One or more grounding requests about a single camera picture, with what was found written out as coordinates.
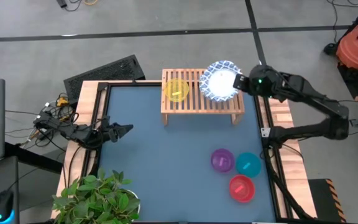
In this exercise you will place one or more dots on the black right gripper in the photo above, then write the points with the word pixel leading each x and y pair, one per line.
pixel 263 82

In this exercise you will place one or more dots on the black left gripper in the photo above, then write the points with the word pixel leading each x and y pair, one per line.
pixel 107 132

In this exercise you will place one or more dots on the blue patterned paper bowl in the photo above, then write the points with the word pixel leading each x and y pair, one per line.
pixel 221 81

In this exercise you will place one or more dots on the yellow translucent plastic bowl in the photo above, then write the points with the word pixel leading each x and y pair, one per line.
pixel 176 90

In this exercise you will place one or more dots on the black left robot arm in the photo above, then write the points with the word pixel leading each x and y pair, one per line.
pixel 73 132

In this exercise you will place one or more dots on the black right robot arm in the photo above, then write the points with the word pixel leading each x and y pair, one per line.
pixel 315 105

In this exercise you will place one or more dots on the wooden slatted shelf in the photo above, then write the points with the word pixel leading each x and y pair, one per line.
pixel 197 107

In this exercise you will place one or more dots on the blue table mat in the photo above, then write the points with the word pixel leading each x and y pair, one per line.
pixel 179 161

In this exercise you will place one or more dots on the white plant pot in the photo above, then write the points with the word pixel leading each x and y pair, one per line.
pixel 138 203

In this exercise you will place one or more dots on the green leafy plant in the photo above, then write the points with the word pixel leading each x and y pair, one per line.
pixel 95 202

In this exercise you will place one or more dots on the purple translucent plastic bowl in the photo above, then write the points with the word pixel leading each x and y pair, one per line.
pixel 222 160

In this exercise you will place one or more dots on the teal translucent plastic bowl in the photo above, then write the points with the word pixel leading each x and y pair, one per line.
pixel 248 165

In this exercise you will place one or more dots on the red translucent plastic bowl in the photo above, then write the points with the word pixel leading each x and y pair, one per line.
pixel 241 188

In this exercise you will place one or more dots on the orange shop vacuum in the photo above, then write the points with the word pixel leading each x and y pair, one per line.
pixel 357 46

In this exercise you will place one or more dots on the black computer mouse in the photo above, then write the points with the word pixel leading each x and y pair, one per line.
pixel 3 207

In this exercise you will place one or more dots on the black aluminium table frame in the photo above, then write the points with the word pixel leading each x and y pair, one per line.
pixel 93 109

